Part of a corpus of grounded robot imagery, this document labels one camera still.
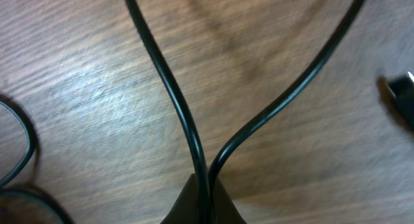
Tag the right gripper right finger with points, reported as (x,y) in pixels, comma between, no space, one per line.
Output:
(225,210)

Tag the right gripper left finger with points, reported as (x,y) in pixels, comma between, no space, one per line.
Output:
(185,209)

